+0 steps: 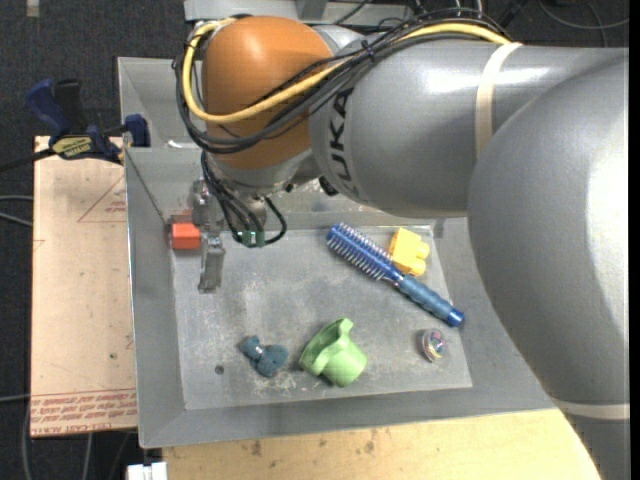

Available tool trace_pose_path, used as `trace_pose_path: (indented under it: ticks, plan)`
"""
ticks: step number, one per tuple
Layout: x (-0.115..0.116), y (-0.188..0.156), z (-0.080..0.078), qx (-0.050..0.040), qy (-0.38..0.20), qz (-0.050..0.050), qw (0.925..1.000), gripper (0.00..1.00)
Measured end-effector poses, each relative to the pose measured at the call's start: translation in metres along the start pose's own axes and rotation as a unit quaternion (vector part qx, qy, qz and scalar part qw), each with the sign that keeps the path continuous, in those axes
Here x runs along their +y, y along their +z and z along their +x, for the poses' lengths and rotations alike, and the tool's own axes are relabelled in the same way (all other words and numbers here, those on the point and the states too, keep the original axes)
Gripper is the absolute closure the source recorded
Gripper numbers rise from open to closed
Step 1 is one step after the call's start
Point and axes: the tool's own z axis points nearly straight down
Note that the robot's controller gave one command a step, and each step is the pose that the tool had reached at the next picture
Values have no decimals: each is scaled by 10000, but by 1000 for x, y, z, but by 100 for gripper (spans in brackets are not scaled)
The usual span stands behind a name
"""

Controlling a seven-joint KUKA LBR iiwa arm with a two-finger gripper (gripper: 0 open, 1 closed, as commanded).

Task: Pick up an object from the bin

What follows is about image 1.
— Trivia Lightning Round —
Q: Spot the yellow toy brick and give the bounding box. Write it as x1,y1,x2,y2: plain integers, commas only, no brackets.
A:
388,226,432,277

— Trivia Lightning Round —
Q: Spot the grey metal bin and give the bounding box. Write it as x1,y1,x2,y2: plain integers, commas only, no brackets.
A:
117,56,557,450

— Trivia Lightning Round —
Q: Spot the brown cardboard board red print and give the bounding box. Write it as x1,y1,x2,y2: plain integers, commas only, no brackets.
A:
29,135,139,438

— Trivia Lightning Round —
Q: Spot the green plastic cup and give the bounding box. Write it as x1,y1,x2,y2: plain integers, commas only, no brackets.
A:
298,317,369,389

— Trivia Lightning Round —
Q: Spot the dark teal cloth toy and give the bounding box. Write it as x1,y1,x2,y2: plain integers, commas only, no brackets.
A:
238,334,290,380

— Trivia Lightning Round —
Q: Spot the small clear multicolour ball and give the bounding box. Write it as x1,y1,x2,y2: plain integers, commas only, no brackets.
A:
415,327,449,364

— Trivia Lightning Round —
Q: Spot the black cylinder on white bracket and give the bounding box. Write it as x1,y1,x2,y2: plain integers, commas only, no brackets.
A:
317,173,342,198

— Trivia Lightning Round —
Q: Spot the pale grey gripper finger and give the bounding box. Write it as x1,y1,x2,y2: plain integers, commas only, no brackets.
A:
208,235,227,293
197,236,213,295

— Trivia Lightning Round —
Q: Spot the blue hairbrush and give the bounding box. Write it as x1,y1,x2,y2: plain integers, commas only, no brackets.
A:
325,221,466,329

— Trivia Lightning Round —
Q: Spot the orange block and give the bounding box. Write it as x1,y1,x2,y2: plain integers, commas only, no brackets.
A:
170,223,203,251

